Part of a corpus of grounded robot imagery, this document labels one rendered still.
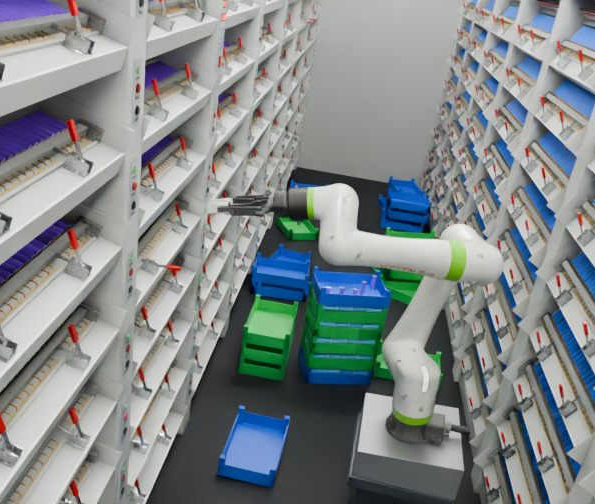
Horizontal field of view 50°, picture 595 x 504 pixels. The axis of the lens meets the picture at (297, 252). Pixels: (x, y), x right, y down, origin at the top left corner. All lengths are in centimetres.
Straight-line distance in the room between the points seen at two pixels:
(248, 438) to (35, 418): 143
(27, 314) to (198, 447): 148
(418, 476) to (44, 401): 119
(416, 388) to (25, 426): 116
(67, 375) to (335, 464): 142
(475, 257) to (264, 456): 113
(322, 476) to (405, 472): 49
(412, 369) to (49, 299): 116
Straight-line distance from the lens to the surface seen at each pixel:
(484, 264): 186
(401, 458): 203
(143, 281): 165
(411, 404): 201
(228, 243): 285
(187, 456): 247
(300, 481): 243
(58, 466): 143
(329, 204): 176
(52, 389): 129
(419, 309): 207
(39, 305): 115
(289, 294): 347
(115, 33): 126
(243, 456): 248
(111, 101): 129
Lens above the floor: 168
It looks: 25 degrees down
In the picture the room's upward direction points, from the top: 9 degrees clockwise
